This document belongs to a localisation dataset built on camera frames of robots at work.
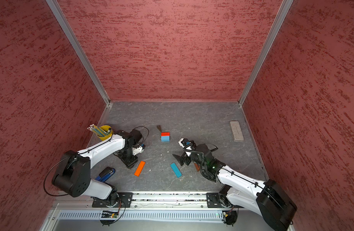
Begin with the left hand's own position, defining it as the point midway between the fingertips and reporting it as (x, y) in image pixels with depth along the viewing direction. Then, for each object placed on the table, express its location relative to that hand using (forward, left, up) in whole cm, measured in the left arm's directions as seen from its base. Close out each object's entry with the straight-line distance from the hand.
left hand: (125, 165), depth 82 cm
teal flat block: (-1, -29, -4) cm, 30 cm away
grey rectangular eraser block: (+26, -72, -3) cm, 77 cm away
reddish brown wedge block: (-6, -40, +15) cm, 43 cm away
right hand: (+6, -31, +7) cm, 32 cm away
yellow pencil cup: (+20, +15, +7) cm, 26 cm away
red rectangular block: (+26, -20, -6) cm, 33 cm away
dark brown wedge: (+29, -16, -4) cm, 33 cm away
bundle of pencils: (+18, +19, +9) cm, 28 cm away
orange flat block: (0, -7, -5) cm, 8 cm away
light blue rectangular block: (+19, -22, -2) cm, 29 cm away
